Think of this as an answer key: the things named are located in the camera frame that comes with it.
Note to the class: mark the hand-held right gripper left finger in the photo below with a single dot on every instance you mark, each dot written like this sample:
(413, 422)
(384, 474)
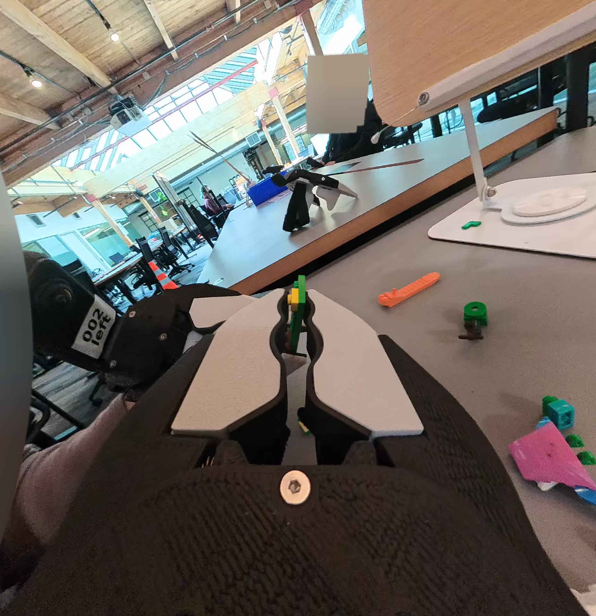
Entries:
(230, 375)

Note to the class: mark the pink lego assembly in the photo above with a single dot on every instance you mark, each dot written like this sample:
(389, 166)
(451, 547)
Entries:
(553, 457)

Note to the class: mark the long green lego plate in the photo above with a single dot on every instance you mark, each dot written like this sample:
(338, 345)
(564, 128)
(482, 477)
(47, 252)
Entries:
(298, 327)

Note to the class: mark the ceiling mounted projector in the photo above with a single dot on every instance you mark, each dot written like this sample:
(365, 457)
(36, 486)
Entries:
(124, 113)

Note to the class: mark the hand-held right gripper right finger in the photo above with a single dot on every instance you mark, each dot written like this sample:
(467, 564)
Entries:
(365, 380)

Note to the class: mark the wooden desk lamp white base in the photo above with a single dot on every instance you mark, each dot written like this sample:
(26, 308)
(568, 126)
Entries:
(447, 57)

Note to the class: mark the black tablet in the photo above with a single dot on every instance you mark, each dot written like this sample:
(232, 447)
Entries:
(343, 167)

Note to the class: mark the spare hand-held gripper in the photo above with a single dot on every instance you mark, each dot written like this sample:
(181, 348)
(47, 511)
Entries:
(298, 202)

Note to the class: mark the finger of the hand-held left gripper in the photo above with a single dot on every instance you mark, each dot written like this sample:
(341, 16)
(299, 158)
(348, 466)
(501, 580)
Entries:
(221, 308)
(194, 341)

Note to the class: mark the small green yellow lego piece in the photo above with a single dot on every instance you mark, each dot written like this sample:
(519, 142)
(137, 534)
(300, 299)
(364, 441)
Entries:
(293, 297)

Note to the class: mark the orange brick separator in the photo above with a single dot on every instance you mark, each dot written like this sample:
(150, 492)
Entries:
(408, 291)

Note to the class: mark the green angled lego piece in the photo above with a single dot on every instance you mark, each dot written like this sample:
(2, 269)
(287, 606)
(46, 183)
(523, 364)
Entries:
(471, 224)

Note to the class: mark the orange traffic cone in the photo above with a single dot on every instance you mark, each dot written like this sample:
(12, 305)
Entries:
(163, 276)

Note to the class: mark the blue storage bin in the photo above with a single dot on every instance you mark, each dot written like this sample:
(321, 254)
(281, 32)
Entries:
(264, 192)

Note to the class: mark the green round brown lego piece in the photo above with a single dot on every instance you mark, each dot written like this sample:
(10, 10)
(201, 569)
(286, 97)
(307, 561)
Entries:
(475, 313)

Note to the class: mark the person's left forearm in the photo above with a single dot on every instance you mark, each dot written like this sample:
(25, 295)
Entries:
(62, 471)

